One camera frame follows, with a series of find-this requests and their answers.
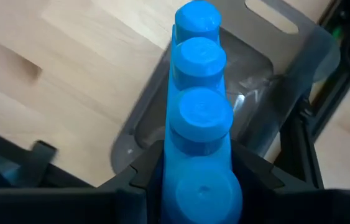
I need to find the blue plastic block tray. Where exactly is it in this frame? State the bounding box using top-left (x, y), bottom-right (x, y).
top-left (160, 0), bottom-right (244, 224)

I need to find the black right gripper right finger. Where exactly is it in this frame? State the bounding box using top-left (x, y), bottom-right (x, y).
top-left (231, 139), bottom-right (350, 224)

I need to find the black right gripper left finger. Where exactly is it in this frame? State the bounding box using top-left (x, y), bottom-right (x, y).
top-left (0, 139), bottom-right (166, 224)

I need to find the grey plastic bin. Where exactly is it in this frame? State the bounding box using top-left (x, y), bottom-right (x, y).
top-left (111, 0), bottom-right (342, 175)

